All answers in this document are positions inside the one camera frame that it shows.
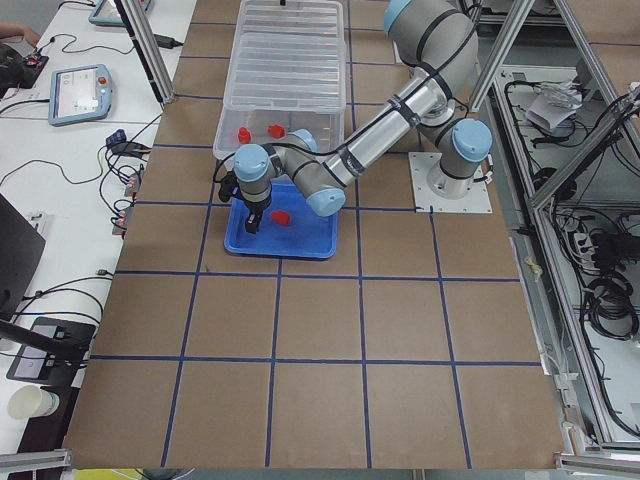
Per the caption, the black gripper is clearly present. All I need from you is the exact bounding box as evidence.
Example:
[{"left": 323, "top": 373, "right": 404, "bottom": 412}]
[{"left": 218, "top": 171, "right": 271, "bottom": 235}]

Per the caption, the red block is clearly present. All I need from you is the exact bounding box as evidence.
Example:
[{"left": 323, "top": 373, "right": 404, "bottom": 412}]
[
  {"left": 267, "top": 124, "right": 286, "bottom": 139},
  {"left": 237, "top": 127, "right": 252, "bottom": 144},
  {"left": 270, "top": 210, "right": 291, "bottom": 227}
]

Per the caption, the clear plastic box lid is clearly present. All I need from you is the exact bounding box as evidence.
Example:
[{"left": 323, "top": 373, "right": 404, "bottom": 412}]
[{"left": 224, "top": 1, "right": 346, "bottom": 114}]

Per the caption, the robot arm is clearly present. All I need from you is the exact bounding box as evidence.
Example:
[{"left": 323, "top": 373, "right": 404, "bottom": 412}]
[{"left": 218, "top": 1, "right": 492, "bottom": 234}]

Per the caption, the clear plastic storage box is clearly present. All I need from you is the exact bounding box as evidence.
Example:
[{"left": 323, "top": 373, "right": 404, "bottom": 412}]
[{"left": 213, "top": 107, "right": 344, "bottom": 159}]

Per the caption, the blue plastic tray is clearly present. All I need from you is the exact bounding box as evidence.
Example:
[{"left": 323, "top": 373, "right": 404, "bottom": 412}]
[{"left": 224, "top": 181, "right": 339, "bottom": 260}]

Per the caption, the black power adapter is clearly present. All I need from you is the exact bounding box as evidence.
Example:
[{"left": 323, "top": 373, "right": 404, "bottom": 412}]
[{"left": 154, "top": 34, "right": 183, "bottom": 49}]

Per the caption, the teach pendant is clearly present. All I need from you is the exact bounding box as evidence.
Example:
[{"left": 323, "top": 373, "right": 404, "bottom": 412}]
[
  {"left": 88, "top": 0, "right": 124, "bottom": 27},
  {"left": 48, "top": 64, "right": 113, "bottom": 127}
]

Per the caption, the white paper cup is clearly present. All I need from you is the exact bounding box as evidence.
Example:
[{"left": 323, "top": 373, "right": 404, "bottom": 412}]
[{"left": 7, "top": 385, "right": 60, "bottom": 420}]

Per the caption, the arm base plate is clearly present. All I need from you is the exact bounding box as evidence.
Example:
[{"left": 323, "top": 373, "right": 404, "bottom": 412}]
[{"left": 408, "top": 152, "right": 493, "bottom": 214}]

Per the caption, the aluminium frame post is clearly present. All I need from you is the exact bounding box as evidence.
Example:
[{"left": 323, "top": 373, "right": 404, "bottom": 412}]
[{"left": 114, "top": 0, "right": 175, "bottom": 105}]

